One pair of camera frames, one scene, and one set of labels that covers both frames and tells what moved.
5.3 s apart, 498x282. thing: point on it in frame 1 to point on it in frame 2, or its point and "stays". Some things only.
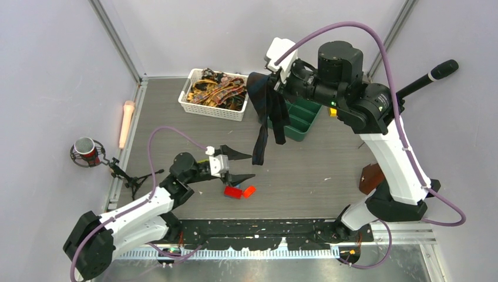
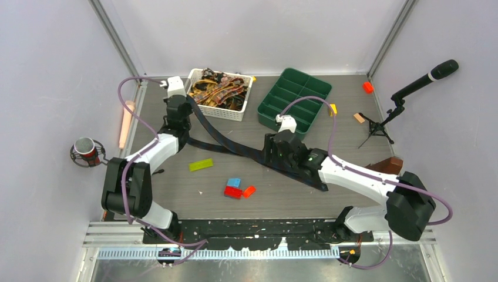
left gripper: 232,154 to 189,110
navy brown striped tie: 268,103 to 243,151
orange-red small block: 249,191 stays
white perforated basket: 208,110 stays
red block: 232,192 stays
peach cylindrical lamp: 128,107 stays
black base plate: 268,234 stays
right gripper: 285,84 to 269,145
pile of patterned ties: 218,90 stays
